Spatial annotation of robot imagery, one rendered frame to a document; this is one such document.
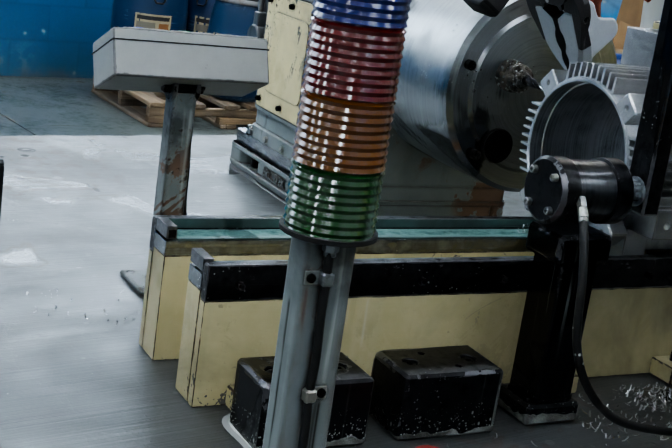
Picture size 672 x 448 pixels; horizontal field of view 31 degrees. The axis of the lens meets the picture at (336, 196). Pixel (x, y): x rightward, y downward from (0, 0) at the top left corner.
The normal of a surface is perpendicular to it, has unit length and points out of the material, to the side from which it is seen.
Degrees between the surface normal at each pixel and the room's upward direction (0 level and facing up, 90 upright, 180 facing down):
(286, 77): 90
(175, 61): 67
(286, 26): 90
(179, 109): 90
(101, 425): 0
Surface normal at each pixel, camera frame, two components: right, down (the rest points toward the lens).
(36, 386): 0.14, -0.96
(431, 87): -0.88, 0.02
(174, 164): 0.45, 0.28
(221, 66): 0.47, -0.12
